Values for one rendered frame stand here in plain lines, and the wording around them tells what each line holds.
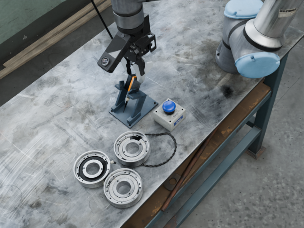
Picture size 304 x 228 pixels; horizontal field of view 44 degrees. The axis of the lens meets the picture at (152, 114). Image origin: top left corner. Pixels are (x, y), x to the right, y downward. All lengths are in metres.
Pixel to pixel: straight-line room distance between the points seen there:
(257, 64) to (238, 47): 0.07
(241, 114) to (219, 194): 0.56
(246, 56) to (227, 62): 0.22
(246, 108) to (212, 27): 0.34
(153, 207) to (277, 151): 0.97
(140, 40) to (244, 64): 0.29
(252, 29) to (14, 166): 0.79
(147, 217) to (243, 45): 0.64
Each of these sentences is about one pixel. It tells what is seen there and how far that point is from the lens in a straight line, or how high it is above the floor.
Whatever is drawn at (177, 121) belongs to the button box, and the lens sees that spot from 1.13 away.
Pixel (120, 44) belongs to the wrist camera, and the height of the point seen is 1.08.
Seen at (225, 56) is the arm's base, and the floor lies 0.85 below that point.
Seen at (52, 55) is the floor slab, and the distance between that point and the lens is 2.65.
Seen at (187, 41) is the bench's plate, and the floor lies 0.80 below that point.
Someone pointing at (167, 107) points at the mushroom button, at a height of 0.87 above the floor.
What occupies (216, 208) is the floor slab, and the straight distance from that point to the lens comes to 1.89.
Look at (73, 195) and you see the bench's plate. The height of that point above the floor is 0.80.
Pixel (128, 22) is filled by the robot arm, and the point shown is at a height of 1.15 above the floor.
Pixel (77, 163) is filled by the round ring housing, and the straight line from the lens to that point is 1.09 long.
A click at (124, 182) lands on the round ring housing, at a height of 0.82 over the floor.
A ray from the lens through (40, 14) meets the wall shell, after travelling 2.79.
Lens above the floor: 1.75
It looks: 54 degrees down
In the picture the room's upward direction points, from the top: 8 degrees counter-clockwise
